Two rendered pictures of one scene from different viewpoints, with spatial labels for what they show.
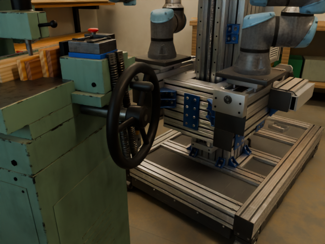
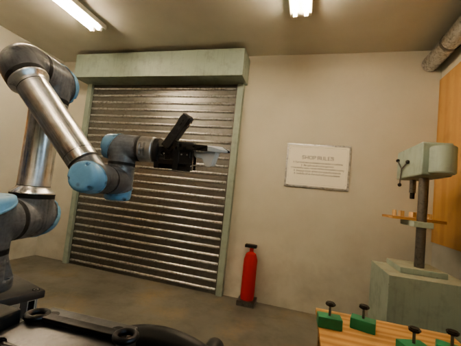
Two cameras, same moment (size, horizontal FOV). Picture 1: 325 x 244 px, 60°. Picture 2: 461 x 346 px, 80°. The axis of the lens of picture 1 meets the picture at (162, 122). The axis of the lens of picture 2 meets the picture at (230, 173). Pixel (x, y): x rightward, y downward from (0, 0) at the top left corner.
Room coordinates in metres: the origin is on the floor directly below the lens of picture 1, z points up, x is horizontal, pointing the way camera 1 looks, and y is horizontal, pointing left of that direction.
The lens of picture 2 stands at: (0.70, 0.40, 1.12)
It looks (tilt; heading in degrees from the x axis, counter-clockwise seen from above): 4 degrees up; 261
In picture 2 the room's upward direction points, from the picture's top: 6 degrees clockwise
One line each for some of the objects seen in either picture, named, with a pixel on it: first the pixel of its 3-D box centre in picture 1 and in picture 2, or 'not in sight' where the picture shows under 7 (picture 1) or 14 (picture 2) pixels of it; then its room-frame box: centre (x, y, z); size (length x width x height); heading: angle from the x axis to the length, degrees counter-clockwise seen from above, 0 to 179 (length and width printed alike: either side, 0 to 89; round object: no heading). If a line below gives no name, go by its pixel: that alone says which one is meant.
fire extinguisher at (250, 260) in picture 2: not in sight; (249, 273); (-0.06, -2.44, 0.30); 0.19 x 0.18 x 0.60; 65
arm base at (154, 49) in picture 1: (161, 47); not in sight; (1.49, 0.00, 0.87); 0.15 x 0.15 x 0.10
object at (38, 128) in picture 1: (54, 99); not in sight; (0.81, 0.33, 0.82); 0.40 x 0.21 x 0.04; 158
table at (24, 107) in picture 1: (74, 82); not in sight; (0.83, 0.27, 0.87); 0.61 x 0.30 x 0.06; 158
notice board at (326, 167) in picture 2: not in sight; (317, 166); (-0.63, -2.27, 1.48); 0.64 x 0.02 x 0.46; 155
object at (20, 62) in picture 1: (49, 62); not in sight; (0.84, 0.34, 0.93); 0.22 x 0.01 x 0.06; 158
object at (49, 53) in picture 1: (68, 58); not in sight; (0.85, 0.28, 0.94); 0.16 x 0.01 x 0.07; 158
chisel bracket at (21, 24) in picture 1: (21, 27); not in sight; (0.84, 0.40, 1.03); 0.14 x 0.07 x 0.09; 68
